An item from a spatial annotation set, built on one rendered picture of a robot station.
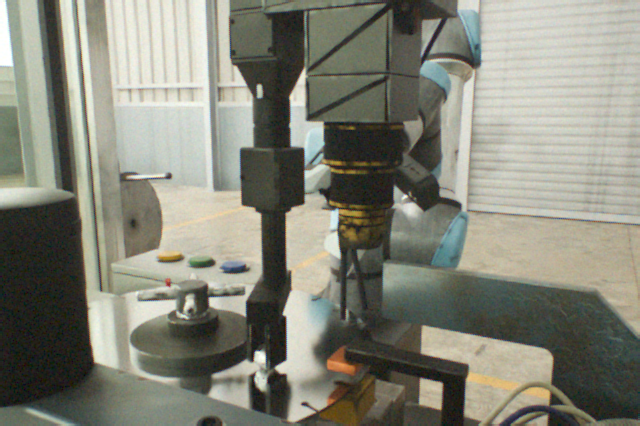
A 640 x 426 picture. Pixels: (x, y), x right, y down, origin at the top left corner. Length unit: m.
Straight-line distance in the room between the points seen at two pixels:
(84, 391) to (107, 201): 0.78
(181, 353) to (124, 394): 0.23
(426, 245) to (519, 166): 5.33
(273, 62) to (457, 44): 0.76
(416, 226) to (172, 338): 0.62
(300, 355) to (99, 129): 0.63
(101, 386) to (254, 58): 0.28
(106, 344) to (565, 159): 5.93
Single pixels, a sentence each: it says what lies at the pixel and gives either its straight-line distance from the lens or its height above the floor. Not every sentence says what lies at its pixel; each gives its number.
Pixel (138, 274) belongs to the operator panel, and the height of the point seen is 0.89.
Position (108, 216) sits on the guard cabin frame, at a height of 0.97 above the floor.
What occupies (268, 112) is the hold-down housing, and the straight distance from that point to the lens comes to 0.44.
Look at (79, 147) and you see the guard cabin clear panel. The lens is 1.00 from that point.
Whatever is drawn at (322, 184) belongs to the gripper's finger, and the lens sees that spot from 0.60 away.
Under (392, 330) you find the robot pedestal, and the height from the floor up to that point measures 0.75.
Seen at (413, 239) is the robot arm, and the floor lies 0.92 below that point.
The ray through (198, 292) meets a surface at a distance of 0.49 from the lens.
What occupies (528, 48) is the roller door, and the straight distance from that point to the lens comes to 6.32.
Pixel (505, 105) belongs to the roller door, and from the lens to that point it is 6.31.
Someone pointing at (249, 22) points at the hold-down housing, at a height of 1.22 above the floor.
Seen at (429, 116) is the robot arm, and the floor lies 1.15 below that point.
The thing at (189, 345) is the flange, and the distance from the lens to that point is 0.48.
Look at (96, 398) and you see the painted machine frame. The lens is 0.24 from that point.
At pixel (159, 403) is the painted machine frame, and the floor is 1.05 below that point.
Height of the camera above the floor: 1.16
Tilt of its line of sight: 12 degrees down
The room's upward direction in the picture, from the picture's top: straight up
